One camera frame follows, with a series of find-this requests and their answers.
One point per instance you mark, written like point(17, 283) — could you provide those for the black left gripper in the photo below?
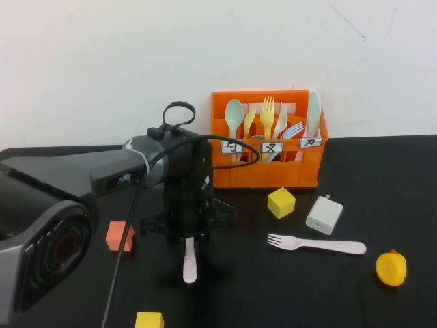
point(186, 208)

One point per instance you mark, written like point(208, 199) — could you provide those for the pink plastic spoon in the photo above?
point(190, 263)

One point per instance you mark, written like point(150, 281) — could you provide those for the pink plastic fork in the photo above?
point(324, 245)

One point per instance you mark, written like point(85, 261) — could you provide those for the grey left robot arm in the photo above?
point(51, 212)

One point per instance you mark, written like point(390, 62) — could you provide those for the orange plastic cutlery holder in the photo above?
point(273, 172)

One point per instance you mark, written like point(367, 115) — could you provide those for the orange foam cube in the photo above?
point(117, 236)

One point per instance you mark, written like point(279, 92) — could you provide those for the white zip tie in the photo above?
point(141, 160)

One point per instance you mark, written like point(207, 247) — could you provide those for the yellow foam cube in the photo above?
point(149, 320)
point(280, 203)

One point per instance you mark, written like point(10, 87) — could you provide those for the spoon character paper label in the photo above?
point(231, 147)

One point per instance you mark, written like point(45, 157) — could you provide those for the fork character paper label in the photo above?
point(272, 147)

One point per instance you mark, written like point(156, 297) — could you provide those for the yellow plastic spoon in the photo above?
point(249, 121)

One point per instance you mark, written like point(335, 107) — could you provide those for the mint green plastic spoon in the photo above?
point(234, 114)

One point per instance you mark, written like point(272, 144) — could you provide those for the yellow plastic fork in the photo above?
point(267, 118)

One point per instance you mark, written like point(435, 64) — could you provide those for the light blue plastic fork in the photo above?
point(292, 131)

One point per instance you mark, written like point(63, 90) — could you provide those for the beige plastic fork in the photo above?
point(282, 119)

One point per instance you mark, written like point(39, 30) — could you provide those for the knife character paper label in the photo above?
point(310, 142)

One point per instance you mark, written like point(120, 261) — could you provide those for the mint green plastic knife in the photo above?
point(314, 112)

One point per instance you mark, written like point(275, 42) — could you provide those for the yellow rubber duck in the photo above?
point(391, 268)

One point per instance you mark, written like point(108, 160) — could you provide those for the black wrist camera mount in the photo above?
point(222, 213)

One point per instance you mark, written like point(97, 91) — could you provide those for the white USB wall charger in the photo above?
point(324, 215)

